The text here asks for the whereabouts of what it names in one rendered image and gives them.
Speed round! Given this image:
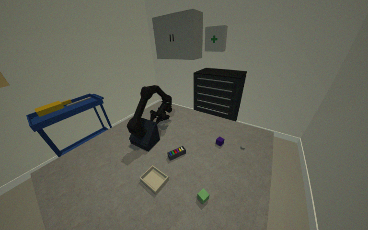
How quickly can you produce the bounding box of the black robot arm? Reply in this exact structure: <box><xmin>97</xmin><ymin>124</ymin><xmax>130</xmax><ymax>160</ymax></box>
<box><xmin>127</xmin><ymin>85</ymin><xmax>172</xmax><ymax>138</ymax></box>

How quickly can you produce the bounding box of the green cube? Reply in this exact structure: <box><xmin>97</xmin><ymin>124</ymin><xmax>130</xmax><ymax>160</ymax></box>
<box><xmin>197</xmin><ymin>188</ymin><xmax>209</xmax><ymax>204</ymax></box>

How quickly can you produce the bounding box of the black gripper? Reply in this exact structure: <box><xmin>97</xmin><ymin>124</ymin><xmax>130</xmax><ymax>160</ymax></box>
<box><xmin>150</xmin><ymin>107</ymin><xmax>165</xmax><ymax>124</ymax></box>

